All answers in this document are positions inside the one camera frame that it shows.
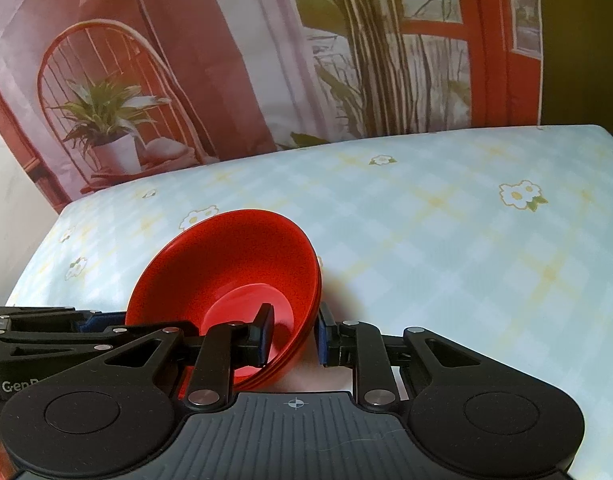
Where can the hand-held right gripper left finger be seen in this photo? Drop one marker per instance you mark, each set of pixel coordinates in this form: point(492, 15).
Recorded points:
point(266, 335)

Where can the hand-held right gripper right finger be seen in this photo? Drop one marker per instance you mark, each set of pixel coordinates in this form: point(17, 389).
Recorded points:
point(324, 335)

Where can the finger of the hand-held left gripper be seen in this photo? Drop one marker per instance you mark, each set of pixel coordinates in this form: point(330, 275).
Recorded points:
point(104, 321)
point(61, 342)

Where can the red plastic bowl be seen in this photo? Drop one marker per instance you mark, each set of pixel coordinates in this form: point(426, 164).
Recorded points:
point(264, 381)
point(274, 367)
point(226, 260)

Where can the floral checked tablecloth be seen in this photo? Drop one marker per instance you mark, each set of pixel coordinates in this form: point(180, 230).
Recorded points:
point(436, 260)

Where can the printed backdrop cloth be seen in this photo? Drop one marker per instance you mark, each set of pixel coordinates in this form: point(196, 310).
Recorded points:
point(226, 60)

